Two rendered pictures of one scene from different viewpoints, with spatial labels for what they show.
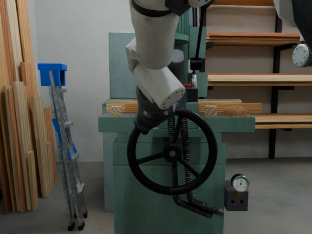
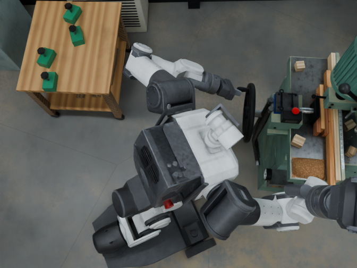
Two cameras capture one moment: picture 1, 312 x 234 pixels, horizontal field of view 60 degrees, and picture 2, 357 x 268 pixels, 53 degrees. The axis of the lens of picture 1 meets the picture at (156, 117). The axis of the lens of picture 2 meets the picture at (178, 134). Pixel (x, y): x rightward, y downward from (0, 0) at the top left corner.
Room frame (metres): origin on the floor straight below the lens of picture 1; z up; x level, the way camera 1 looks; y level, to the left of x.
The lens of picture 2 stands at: (0.65, -0.73, 2.44)
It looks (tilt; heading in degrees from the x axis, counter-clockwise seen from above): 71 degrees down; 104
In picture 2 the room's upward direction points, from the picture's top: 9 degrees counter-clockwise
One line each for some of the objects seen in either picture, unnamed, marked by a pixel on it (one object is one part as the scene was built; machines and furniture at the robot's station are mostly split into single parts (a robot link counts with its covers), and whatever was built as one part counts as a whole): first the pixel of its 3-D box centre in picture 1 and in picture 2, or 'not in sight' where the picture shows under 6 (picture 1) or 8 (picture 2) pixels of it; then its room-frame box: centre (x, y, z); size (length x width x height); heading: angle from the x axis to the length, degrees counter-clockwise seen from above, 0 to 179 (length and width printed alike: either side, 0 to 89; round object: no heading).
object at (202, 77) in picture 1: (197, 84); not in sight; (1.37, -0.21, 1.02); 0.09 x 0.07 x 0.12; 90
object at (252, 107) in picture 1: (193, 107); (329, 132); (1.18, -0.16, 0.92); 0.59 x 0.02 x 0.04; 90
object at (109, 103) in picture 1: (173, 106); (333, 114); (1.20, -0.08, 0.92); 0.60 x 0.02 x 0.05; 90
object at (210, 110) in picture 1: (211, 111); (297, 141); (1.05, -0.21, 0.92); 0.05 x 0.04 x 0.04; 157
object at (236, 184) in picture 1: (239, 184); (268, 174); (0.97, -0.31, 0.65); 0.06 x 0.04 x 0.08; 90
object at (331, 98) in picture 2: not in sight; (342, 100); (1.20, -0.05, 1.03); 0.14 x 0.07 x 0.09; 0
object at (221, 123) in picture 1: (175, 122); (300, 117); (1.08, -0.08, 0.87); 0.61 x 0.30 x 0.06; 90
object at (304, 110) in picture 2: not in sight; (307, 110); (1.08, -0.08, 0.95); 0.09 x 0.07 x 0.09; 90
